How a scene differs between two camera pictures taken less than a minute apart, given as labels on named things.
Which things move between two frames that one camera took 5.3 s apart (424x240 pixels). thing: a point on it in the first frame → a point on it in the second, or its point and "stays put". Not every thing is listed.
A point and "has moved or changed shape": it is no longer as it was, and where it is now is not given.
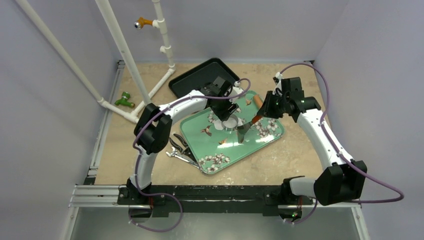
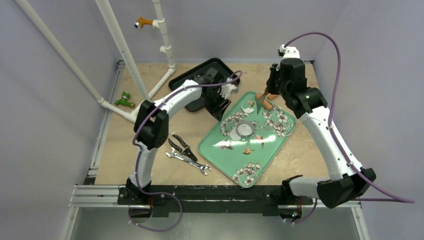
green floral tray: x=214 y=148 has moved or changed shape
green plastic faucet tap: x=123 y=100 stays put
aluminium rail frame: x=93 y=195 stays put
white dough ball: x=229 y=122 → x=234 y=134
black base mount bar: x=249 y=200 stays put
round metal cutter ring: x=230 y=129 → x=243 y=137
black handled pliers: x=186 y=151 stays put
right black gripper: x=265 y=108 → x=274 y=88
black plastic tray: x=203 y=73 stays put
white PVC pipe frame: x=126 y=55 stays put
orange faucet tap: x=141 y=21 stays put
